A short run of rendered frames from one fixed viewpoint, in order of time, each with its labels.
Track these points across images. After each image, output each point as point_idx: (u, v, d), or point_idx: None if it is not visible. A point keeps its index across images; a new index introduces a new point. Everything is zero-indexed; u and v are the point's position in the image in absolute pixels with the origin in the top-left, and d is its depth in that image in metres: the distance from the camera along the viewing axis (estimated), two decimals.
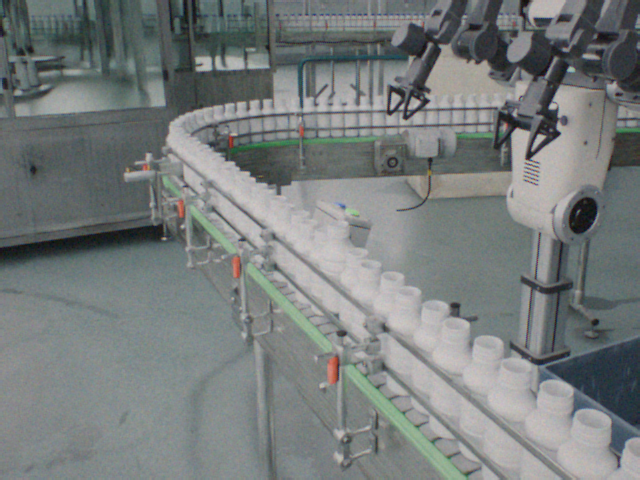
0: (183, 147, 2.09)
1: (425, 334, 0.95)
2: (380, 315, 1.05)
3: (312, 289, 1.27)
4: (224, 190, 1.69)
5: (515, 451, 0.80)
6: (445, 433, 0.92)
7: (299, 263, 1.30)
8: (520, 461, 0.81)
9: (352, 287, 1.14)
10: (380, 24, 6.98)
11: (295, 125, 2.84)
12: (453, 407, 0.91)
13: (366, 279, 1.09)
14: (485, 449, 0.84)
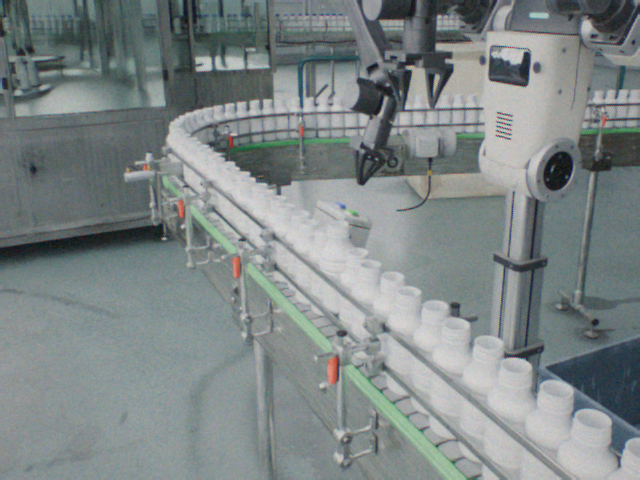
0: (183, 147, 2.09)
1: (425, 334, 0.95)
2: (380, 315, 1.05)
3: (312, 289, 1.27)
4: (224, 190, 1.69)
5: (515, 451, 0.80)
6: (445, 433, 0.92)
7: (299, 263, 1.30)
8: (520, 461, 0.81)
9: (352, 287, 1.14)
10: (380, 24, 6.98)
11: (295, 125, 2.84)
12: (453, 407, 0.91)
13: (366, 279, 1.09)
14: (485, 449, 0.84)
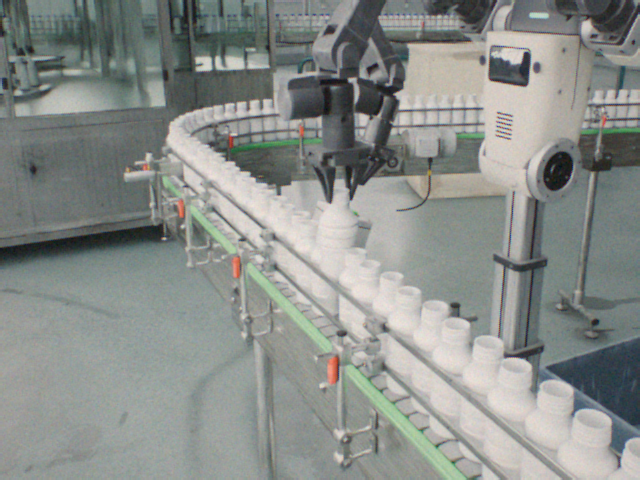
0: (183, 147, 2.09)
1: (425, 334, 0.95)
2: (380, 315, 1.05)
3: (313, 290, 1.27)
4: (224, 190, 1.69)
5: (515, 451, 0.80)
6: (445, 433, 0.92)
7: (299, 264, 1.30)
8: (520, 461, 0.81)
9: (352, 287, 1.14)
10: (380, 24, 6.98)
11: (295, 125, 2.84)
12: (453, 407, 0.91)
13: (365, 279, 1.09)
14: (485, 449, 0.84)
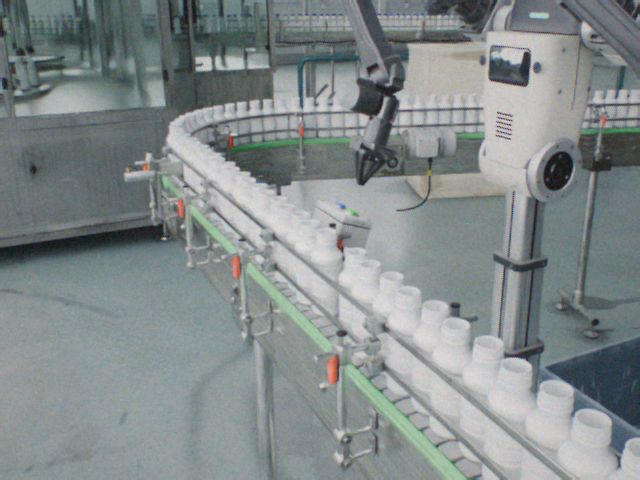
0: (183, 147, 2.09)
1: (425, 334, 0.95)
2: (380, 315, 1.05)
3: (313, 290, 1.27)
4: (224, 190, 1.69)
5: (515, 451, 0.80)
6: (445, 433, 0.92)
7: (300, 264, 1.30)
8: (520, 461, 0.81)
9: (352, 287, 1.14)
10: (380, 24, 6.98)
11: (295, 125, 2.84)
12: (453, 407, 0.91)
13: (365, 278, 1.09)
14: (485, 449, 0.84)
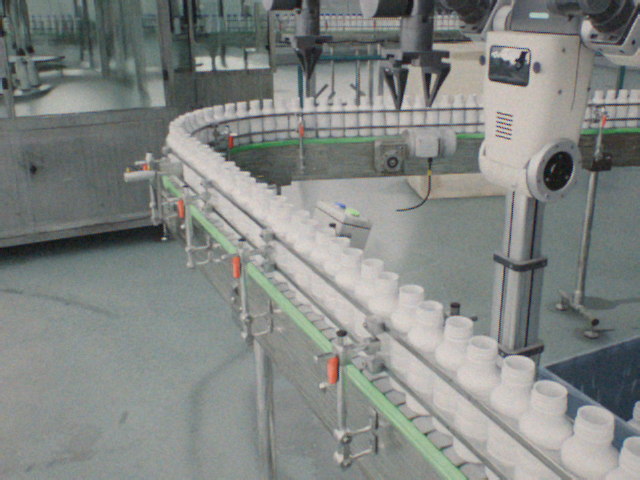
0: (183, 147, 2.09)
1: (402, 316, 1.00)
2: (361, 300, 1.10)
3: (313, 289, 1.27)
4: (224, 190, 1.69)
5: (482, 423, 0.86)
6: (420, 409, 0.97)
7: (299, 263, 1.30)
8: (487, 432, 0.86)
9: (335, 274, 1.19)
10: (380, 24, 6.98)
11: (295, 125, 2.84)
12: (427, 384, 0.96)
13: (348, 266, 1.14)
14: (455, 422, 0.89)
